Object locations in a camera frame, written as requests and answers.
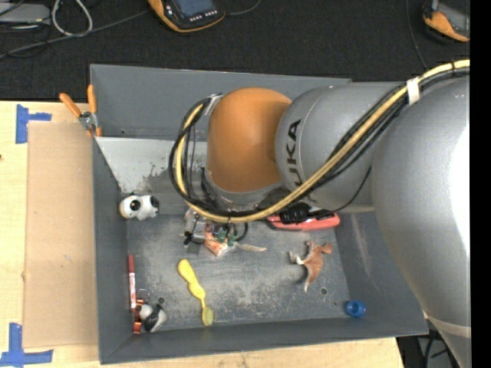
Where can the orange and white toy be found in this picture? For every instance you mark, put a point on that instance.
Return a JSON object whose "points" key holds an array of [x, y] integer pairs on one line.
{"points": [[215, 247]]}

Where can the yellow plastic spoon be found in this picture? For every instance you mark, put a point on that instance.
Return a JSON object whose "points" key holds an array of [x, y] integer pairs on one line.
{"points": [[193, 284]]}

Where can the pale tan thin strip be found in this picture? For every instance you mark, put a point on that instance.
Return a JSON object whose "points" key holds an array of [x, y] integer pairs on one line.
{"points": [[251, 248]]}

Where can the white and black toy animal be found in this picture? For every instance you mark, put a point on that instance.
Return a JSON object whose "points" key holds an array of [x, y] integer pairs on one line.
{"points": [[138, 207]]}

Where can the grey metal bin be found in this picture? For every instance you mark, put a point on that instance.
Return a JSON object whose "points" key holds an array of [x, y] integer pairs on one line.
{"points": [[245, 278]]}

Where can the red marker pen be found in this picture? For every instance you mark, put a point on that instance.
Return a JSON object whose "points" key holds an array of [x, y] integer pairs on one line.
{"points": [[132, 278]]}

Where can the black and white toy penguin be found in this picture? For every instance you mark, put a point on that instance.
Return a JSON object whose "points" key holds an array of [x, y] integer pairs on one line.
{"points": [[155, 318]]}

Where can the orange metallic clip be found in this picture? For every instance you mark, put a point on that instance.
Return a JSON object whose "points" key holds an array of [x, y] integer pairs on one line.
{"points": [[137, 322]]}

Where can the brown toy animal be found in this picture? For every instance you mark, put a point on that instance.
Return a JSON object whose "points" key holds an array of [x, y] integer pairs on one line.
{"points": [[314, 265]]}

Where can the red flat case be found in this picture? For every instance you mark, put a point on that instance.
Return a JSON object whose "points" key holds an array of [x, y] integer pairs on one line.
{"points": [[320, 224]]}

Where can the brown cardboard board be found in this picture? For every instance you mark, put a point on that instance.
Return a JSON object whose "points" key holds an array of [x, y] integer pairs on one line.
{"points": [[57, 224]]}

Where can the small blue cup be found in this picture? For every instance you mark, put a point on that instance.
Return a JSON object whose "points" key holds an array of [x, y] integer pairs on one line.
{"points": [[355, 309]]}

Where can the black cylinder on white bracket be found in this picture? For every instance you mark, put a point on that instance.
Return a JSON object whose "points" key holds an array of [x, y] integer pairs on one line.
{"points": [[294, 213]]}

